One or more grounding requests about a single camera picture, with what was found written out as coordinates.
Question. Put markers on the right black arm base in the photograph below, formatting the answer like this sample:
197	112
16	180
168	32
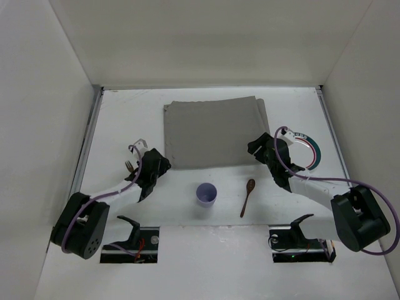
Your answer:
289	245

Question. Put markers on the white plate green red rim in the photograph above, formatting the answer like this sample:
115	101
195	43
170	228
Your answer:
312	144

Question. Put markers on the lilac plastic cup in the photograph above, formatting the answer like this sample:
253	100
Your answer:
206	194

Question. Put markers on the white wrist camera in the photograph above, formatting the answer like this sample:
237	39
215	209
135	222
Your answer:
288	136
140	146

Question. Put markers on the brown wooden spoon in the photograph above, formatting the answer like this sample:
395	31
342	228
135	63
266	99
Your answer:
249	188

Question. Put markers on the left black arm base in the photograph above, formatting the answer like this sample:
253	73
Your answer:
125	241

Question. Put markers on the grey cloth placemat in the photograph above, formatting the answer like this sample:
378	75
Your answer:
213	134

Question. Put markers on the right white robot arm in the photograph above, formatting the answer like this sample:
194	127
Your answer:
357	219

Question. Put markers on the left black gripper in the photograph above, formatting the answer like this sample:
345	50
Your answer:
157	164

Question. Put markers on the brown wooden fork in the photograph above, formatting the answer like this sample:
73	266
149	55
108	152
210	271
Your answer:
130	167

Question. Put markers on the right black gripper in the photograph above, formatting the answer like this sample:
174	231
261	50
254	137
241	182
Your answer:
260	149

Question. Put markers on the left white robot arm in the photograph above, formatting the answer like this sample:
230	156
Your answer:
82	225

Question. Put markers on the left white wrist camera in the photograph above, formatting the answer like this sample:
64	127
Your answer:
140	146

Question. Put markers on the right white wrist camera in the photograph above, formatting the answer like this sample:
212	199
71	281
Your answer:
288	136

